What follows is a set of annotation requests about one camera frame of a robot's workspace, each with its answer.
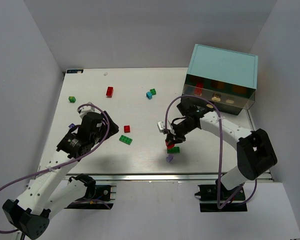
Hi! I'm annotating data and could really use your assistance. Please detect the red rounded lego brick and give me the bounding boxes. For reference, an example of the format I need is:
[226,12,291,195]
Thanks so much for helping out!
[165,140,175,149]

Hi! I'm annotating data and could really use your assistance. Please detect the green long lego brick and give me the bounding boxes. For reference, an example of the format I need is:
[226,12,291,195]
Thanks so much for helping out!
[166,146,180,154]

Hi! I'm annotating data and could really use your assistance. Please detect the small red square lego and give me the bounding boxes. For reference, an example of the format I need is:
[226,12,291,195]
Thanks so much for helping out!
[123,125,131,133]

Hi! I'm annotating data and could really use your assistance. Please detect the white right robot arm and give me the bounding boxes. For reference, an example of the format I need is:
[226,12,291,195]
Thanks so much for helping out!
[157,95,278,200]

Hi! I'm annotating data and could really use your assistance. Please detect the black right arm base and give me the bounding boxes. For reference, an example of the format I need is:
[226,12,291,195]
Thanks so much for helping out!
[193,183,248,214]

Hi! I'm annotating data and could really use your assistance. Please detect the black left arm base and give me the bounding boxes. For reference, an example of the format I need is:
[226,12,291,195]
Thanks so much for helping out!
[66,184,117,210]

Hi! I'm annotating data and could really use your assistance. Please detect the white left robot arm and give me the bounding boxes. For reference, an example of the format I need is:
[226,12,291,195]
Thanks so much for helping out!
[2,110,119,240]

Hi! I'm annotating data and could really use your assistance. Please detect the lilac lego piece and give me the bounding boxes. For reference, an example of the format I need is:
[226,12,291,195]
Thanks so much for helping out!
[166,154,174,163]

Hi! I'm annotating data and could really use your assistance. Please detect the green flat lego plate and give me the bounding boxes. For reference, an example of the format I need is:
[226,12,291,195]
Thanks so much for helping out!
[119,135,133,145]

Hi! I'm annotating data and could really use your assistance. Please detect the large red lego brick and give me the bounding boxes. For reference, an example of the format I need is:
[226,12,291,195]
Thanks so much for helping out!
[106,86,114,98]

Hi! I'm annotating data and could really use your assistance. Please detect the green yellow lego cube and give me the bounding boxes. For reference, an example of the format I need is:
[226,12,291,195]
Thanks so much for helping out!
[68,96,76,103]

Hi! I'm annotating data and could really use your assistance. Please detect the clear open drawer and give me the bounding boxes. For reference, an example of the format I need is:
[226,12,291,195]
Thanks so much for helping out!
[182,84,255,116]

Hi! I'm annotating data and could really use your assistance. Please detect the small cyan lego brick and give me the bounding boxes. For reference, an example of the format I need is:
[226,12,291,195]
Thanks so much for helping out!
[146,92,153,100]

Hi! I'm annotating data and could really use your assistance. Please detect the small green lego brick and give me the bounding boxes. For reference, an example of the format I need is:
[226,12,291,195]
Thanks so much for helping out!
[150,88,157,95]

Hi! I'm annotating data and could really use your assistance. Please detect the dark corner label sticker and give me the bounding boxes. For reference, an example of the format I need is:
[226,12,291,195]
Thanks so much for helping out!
[66,69,84,74]

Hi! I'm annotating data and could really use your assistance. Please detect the teal drawer organizer box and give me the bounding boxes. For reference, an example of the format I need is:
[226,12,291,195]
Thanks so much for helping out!
[184,44,258,106]

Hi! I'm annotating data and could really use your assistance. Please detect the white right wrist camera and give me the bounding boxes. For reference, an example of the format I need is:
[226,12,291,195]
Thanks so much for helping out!
[157,121,175,135]

